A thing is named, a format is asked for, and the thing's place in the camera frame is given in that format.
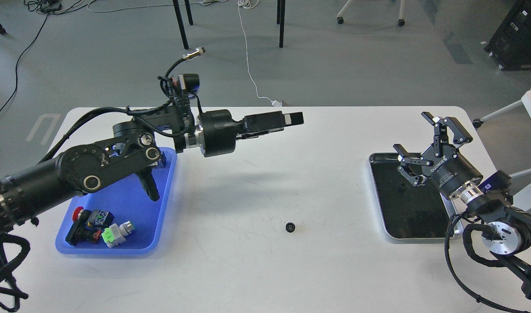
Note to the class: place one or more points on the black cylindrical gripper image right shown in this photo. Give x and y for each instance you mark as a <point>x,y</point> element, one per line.
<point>449,170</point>

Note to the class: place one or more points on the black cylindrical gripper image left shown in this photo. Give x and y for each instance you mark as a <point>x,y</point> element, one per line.
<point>220,130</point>

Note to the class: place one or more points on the silver metal tray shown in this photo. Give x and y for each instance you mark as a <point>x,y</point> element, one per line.
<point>419,215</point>

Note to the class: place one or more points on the blue plastic tray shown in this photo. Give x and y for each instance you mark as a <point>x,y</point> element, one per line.
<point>127,201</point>

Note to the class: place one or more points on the white chair base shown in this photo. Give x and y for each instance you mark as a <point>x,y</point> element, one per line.
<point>392,9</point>

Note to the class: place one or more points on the black equipment case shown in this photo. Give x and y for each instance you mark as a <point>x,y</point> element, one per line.
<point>511,43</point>

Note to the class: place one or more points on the red mushroom emergency button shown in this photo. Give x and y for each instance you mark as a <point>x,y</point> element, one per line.
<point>88,225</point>

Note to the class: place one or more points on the white green push button switch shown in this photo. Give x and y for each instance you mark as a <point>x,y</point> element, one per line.
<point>115,234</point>

